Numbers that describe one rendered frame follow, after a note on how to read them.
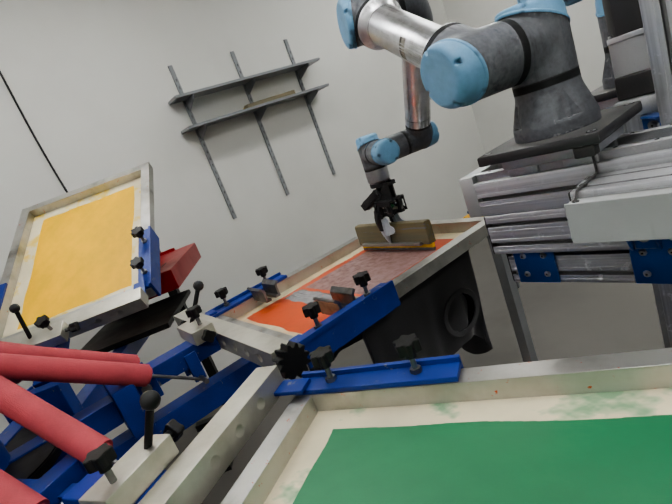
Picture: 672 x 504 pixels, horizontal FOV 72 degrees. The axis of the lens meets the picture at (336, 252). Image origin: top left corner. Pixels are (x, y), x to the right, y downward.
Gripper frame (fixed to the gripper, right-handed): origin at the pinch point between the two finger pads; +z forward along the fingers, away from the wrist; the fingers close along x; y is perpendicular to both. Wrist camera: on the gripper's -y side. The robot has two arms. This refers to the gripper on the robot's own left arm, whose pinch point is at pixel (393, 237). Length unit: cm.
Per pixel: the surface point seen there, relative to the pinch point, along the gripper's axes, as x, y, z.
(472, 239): 2.3, 30.8, 1.8
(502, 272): 32.1, 15.1, 28.5
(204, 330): -73, 9, -8
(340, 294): -41.4, 21.7, -2.1
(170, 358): -82, 4, -4
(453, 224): 13.2, 15.6, 1.2
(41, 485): -112, 31, -6
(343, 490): -80, 68, 2
